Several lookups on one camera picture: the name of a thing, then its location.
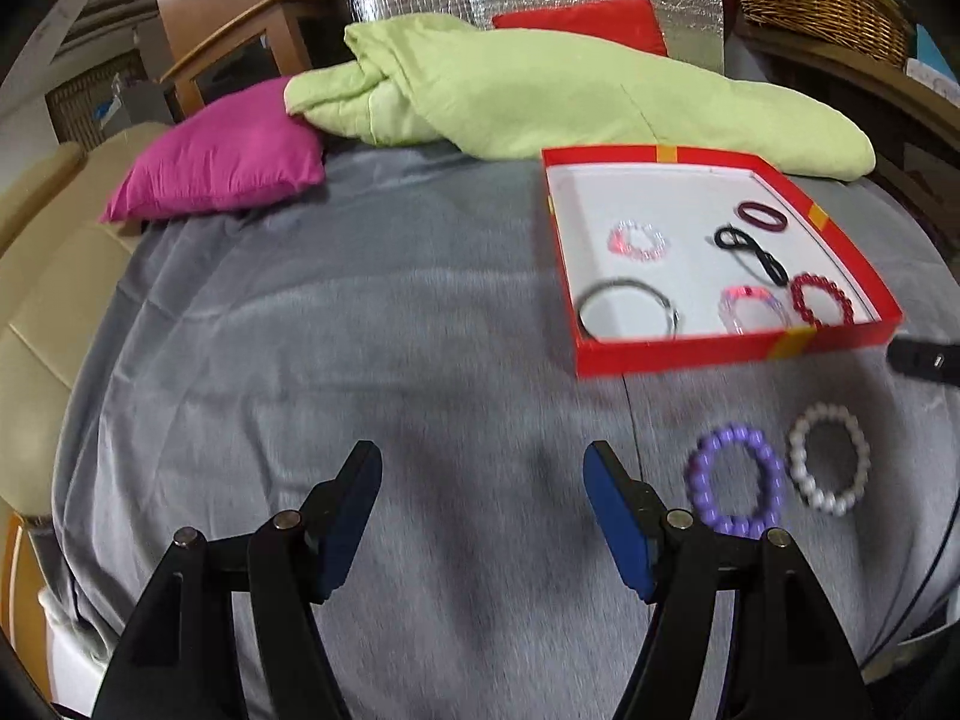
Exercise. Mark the wooden side table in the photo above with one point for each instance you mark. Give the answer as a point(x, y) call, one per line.
point(913, 130)

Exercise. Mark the red cushion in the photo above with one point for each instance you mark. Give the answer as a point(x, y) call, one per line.
point(630, 23)

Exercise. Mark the red shallow box tray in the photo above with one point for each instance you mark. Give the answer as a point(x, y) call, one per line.
point(667, 216)

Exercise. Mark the grey bed blanket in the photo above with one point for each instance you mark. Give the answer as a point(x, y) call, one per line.
point(413, 300)

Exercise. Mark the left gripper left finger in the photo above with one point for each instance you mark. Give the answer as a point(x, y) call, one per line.
point(177, 657)

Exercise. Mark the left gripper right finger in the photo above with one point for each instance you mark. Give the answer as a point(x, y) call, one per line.
point(788, 654)

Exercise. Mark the dark maroon bangle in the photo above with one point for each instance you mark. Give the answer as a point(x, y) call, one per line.
point(762, 216)

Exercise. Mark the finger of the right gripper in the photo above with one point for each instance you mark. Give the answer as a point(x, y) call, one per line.
point(924, 360)

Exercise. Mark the wicker basket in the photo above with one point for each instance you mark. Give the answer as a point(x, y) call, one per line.
point(876, 28)

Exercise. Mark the silver metal bangle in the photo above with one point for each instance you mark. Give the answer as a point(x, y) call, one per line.
point(625, 309)

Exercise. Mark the magenta pillow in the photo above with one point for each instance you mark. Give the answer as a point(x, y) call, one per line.
point(243, 151)

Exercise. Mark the wooden cabinet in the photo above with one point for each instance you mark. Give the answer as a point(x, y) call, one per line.
point(298, 35)

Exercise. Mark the blue cardboard box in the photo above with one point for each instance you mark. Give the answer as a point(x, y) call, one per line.
point(928, 67)

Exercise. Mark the beige leather sofa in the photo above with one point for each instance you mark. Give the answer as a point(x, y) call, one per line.
point(60, 266)

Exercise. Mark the light green duvet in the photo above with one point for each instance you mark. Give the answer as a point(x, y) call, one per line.
point(509, 94)

